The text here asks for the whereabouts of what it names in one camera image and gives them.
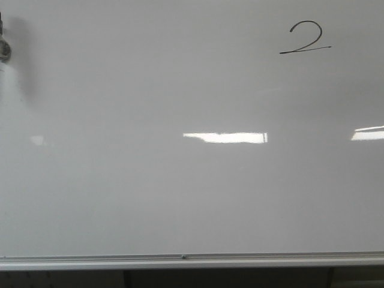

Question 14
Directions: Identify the white whiteboard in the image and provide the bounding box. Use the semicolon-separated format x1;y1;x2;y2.
1;1;383;271

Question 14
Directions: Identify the black and white marker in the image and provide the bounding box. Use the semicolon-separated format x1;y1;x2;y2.
0;16;11;62

